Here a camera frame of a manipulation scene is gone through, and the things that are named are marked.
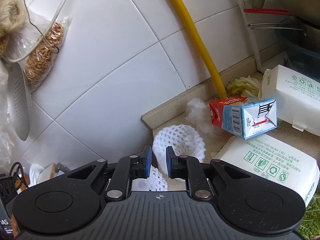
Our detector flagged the bag of grain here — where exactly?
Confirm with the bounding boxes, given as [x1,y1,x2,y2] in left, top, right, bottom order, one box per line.
[5,14,72,92]

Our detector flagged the steel pot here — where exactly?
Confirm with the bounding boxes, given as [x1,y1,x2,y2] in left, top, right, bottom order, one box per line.
[247,17,319,52]

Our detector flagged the yellow gas hose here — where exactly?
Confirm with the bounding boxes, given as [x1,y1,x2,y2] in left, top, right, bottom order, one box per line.
[157,0,228,100]

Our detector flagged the white foam takeout box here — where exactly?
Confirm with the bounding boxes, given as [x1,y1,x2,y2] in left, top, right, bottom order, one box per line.
[216,134,319,206]
[259,64,320,136]

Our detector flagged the red handled utensil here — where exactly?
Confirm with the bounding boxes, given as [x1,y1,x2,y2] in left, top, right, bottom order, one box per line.
[243,8,293,16]

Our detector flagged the teal plastic basin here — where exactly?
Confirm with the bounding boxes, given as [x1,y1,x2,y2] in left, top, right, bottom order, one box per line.
[275,29,319,82]

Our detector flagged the red blue milk carton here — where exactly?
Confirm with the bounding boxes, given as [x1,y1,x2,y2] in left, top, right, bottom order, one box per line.
[209,96,277,140]

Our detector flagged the white foam takeout box front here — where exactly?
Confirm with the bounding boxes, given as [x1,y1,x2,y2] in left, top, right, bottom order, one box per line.
[216,134,319,206]

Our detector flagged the white foam takeout box back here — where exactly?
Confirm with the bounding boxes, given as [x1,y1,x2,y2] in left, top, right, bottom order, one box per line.
[259,64,320,136]

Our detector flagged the crumpled clear plastic bag corner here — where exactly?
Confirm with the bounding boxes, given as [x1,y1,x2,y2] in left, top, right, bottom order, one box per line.
[185,98,220,137]

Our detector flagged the dark green cabbage leaf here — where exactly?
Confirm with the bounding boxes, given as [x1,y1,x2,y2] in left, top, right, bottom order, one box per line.
[298,186,320,239]

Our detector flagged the white dish rack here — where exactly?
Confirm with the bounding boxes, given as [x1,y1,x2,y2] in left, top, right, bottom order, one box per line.
[236,0,287,73]

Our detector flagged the grey perforated ladle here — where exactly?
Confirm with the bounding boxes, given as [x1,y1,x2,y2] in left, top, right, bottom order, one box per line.
[3,61,31,141]

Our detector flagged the white foam fruit net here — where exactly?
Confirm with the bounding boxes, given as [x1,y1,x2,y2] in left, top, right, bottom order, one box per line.
[131,166,168,192]
[152,125,206,175]

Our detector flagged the pale cabbage leaf pieces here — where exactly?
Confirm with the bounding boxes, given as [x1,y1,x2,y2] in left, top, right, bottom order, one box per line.
[226,76,261,98]

